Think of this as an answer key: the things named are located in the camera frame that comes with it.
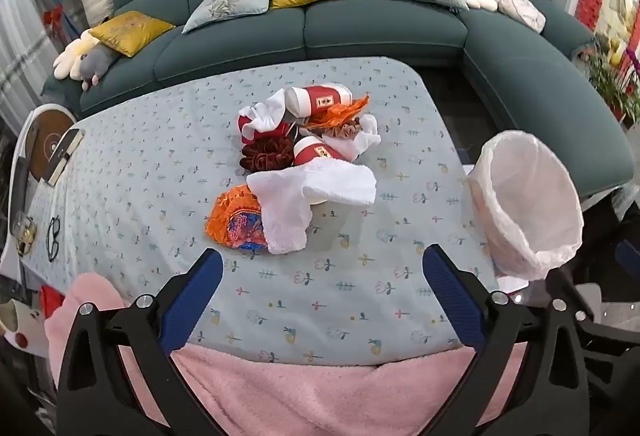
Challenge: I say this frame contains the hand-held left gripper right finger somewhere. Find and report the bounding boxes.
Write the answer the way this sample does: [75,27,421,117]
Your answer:
[422,244,603,436]

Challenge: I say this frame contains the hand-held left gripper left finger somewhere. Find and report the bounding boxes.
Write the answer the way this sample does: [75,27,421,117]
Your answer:
[56,247,224,436]

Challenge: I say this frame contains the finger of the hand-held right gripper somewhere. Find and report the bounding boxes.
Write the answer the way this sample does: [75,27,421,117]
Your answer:
[584,320,640,367]
[616,240,640,275]

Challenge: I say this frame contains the orange snack bag blue print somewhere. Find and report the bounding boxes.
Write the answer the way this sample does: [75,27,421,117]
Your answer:
[205,185,269,253]

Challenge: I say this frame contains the trash bin with white bag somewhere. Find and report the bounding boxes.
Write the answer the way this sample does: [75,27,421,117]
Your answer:
[467,130,585,283]

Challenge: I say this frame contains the red and white paper cup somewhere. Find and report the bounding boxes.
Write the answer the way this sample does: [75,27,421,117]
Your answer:
[292,136,352,167]
[237,112,275,143]
[284,86,354,119]

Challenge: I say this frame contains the floral light blue tablecloth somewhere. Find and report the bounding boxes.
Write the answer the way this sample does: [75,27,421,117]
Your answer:
[7,56,501,364]

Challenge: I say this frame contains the black eyeglasses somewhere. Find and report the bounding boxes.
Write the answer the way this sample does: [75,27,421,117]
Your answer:
[45,215,64,263]

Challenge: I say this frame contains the pink fluffy blanket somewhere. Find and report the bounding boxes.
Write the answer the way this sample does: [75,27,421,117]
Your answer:
[44,272,531,436]

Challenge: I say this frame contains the dark red scrunchie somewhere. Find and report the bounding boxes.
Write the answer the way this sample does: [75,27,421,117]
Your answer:
[239,136,297,173]

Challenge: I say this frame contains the large white towel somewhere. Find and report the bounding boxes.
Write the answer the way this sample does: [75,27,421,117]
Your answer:
[246,163,377,255]

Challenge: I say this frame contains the white plush slipper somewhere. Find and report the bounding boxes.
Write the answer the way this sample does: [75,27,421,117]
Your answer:
[0,300,48,358]

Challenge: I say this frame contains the small white cloth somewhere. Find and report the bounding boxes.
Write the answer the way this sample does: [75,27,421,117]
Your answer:
[321,114,382,163]
[238,92,289,137]

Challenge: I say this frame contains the glass jar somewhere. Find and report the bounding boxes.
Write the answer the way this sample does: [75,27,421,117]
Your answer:
[11,210,38,257]

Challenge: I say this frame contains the potted green plant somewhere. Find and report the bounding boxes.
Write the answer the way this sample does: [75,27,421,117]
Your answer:
[582,38,640,123]

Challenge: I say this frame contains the brown scrunchie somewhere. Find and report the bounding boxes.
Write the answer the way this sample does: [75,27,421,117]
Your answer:
[321,120,364,143]

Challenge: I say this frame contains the crumpled orange snack bag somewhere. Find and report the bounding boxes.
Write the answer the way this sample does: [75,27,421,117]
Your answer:
[314,93,372,131]

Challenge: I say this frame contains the round wooden board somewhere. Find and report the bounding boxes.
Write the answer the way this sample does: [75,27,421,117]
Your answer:
[24,108,77,179]

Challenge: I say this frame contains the white patterned cushion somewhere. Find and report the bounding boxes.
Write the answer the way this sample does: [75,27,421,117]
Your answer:
[490,0,547,35]

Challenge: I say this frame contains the teal sectional sofa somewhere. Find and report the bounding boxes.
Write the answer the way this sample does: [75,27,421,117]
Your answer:
[42,0,633,197]

